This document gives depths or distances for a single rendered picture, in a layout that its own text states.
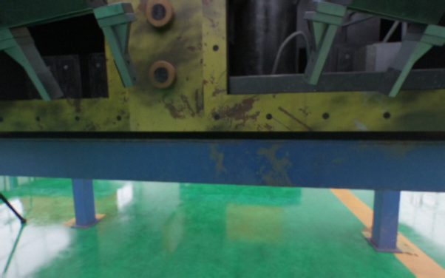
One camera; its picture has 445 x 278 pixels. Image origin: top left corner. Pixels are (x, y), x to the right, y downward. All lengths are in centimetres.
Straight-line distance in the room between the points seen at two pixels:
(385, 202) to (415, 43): 102
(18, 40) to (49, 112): 23
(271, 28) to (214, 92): 19
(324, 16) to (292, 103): 16
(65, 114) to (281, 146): 47
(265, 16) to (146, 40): 25
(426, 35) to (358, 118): 14
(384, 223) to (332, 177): 93
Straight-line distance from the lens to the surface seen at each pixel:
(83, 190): 161
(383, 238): 144
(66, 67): 88
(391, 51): 65
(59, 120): 61
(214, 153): 48
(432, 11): 42
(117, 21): 34
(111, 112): 53
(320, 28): 35
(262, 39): 53
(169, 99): 46
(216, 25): 46
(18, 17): 40
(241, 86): 44
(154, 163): 53
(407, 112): 50
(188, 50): 46
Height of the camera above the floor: 69
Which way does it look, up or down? 7 degrees down
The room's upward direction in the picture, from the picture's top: 1 degrees counter-clockwise
